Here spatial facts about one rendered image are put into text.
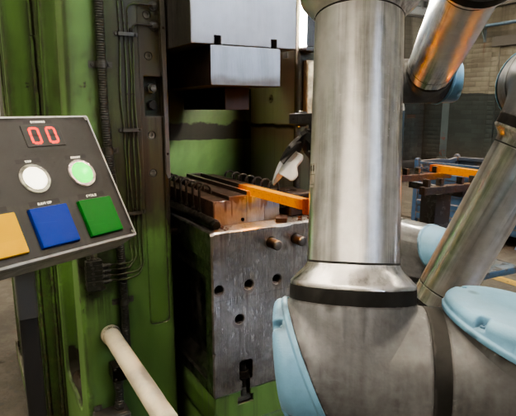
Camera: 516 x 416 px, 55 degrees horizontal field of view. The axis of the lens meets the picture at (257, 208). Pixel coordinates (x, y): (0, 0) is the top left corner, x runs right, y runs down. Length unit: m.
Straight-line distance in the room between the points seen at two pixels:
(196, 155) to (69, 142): 0.76
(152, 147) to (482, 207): 0.89
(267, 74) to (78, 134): 0.51
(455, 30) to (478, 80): 9.46
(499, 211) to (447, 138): 9.80
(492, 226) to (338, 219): 0.32
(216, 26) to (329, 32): 0.81
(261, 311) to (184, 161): 0.64
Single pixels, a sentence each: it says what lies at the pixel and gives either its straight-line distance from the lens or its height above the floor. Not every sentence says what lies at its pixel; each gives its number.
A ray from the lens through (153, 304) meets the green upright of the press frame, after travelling 1.45.
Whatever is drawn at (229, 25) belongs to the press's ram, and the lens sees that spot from 1.29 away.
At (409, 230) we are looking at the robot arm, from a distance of 0.87.
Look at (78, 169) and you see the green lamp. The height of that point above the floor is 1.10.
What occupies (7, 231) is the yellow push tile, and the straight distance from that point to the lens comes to 0.92.
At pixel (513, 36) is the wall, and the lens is 9.86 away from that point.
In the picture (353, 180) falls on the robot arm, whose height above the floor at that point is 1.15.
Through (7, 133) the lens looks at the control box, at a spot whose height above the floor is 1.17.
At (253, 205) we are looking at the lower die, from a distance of 1.33.
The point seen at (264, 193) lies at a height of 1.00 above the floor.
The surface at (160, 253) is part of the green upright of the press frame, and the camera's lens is 1.41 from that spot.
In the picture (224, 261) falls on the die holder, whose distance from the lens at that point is 1.26.
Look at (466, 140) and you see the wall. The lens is 10.25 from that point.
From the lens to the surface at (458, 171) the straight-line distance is 1.63.
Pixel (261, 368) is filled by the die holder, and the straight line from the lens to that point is 1.43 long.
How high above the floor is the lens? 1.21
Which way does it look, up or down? 11 degrees down
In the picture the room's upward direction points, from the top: straight up
